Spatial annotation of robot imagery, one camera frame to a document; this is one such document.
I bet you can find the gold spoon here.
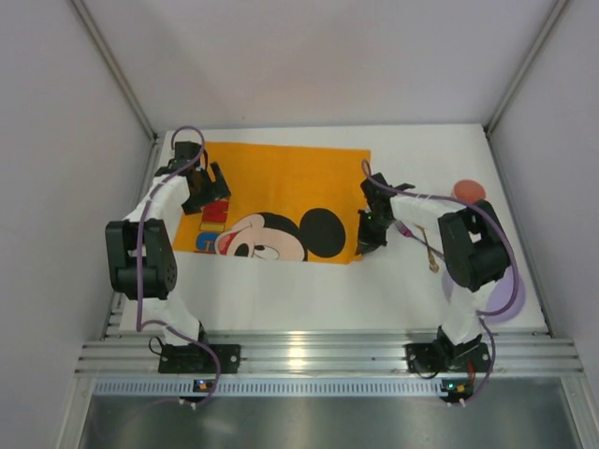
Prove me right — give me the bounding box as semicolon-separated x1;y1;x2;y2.
395;221;445;260

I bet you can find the orange Mickey Mouse placemat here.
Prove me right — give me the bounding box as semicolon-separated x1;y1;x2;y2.
173;142;371;264

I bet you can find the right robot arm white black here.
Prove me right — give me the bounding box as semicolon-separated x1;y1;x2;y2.
356;173;519;365

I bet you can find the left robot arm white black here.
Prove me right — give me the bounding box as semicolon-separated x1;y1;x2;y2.
105;141;230;347

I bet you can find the red cup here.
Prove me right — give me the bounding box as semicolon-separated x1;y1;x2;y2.
451;179;487;203

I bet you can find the lilac plate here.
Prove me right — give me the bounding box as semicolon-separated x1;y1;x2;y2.
442;268;526;324

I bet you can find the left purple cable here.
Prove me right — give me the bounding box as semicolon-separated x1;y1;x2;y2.
134;125;222;407

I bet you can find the purple cable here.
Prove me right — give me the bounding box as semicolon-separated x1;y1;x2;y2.
134;125;222;407
360;159;520;406

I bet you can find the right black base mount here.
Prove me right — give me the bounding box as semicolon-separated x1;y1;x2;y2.
405;341;491;375

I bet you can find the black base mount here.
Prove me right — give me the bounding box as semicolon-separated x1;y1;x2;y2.
158;344;241;374
405;341;491;375

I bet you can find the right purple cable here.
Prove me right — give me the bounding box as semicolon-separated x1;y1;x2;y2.
360;159;520;406

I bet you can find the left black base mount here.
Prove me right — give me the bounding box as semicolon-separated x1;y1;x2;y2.
158;344;241;374

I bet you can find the aluminium rail frame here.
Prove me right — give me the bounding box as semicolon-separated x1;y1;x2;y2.
75;309;583;377

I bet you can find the perforated cable duct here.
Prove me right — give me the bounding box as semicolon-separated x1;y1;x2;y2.
94;377;447;398

